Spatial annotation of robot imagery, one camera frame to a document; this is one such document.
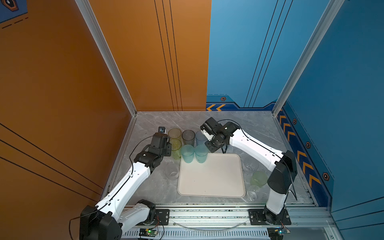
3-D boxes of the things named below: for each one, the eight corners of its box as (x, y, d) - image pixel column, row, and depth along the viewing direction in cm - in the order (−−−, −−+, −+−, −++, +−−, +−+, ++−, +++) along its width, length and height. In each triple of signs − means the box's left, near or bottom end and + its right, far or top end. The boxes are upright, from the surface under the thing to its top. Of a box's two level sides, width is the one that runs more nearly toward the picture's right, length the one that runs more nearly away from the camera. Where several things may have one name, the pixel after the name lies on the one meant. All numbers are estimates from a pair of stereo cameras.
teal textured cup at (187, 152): (182, 163, 93) (180, 155, 85) (182, 152, 98) (181, 144, 90) (194, 163, 93) (193, 155, 85) (194, 152, 98) (193, 144, 90)
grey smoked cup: (183, 151, 100) (181, 138, 89) (183, 143, 105) (182, 129, 93) (195, 151, 100) (194, 138, 89) (195, 143, 105) (194, 129, 93)
